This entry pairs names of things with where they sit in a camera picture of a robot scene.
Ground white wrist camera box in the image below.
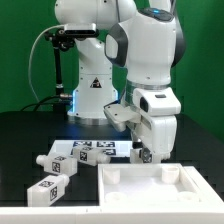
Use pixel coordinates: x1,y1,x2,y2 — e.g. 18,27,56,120
103,89,182,133

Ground white square tabletop part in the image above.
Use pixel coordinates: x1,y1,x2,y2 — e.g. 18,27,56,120
98,164,202,207

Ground white sheet with tags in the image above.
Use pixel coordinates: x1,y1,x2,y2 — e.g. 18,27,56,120
49,140,132,157

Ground white L-shaped fence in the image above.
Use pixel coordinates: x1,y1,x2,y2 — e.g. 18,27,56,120
0,166,224,224

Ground black camera on stand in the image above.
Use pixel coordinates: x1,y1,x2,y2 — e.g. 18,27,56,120
44,26,99,112

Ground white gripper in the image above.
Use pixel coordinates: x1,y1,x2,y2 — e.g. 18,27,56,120
124,87,179,160

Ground grey camera cable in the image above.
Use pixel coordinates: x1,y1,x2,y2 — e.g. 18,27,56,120
27,24,65,103

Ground black base cables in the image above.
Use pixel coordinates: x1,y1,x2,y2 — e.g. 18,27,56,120
19,94,73,112

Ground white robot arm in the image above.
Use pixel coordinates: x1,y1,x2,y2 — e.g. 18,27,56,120
55,0,183,163

